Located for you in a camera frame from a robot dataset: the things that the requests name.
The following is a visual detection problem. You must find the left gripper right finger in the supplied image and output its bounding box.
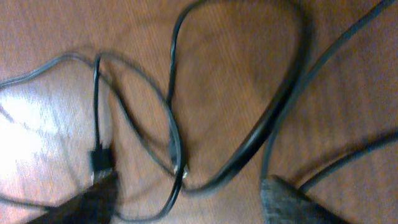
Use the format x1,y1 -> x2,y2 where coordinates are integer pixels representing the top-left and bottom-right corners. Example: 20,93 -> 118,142
260,175 -> 347,224

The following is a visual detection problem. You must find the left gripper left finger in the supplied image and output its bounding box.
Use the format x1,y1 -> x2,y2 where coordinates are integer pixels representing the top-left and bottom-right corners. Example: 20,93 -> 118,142
27,172 -> 119,224

